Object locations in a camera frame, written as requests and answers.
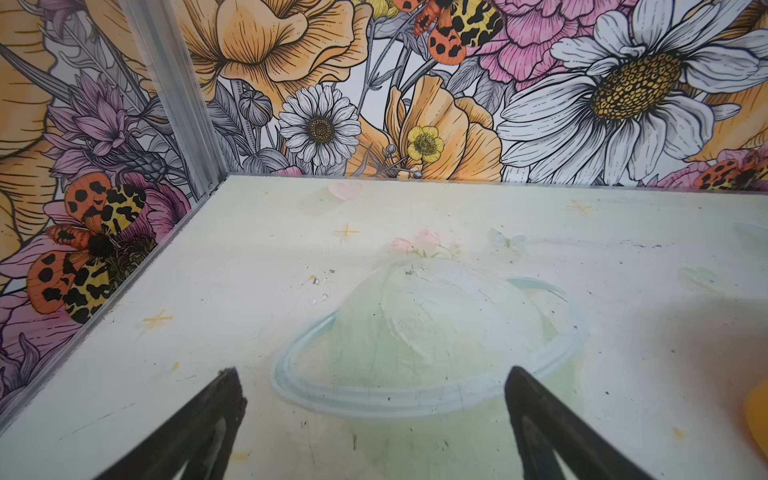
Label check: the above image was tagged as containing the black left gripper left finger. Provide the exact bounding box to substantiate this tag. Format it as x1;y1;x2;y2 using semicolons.
97;368;247;479

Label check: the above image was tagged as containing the yellow plastic bin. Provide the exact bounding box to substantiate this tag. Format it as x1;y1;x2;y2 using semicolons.
743;379;768;458

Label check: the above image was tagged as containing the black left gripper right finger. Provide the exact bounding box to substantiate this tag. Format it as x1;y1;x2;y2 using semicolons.
504;366;652;480

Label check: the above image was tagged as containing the aluminium corner post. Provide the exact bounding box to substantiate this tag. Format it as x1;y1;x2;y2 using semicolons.
121;1;228;198

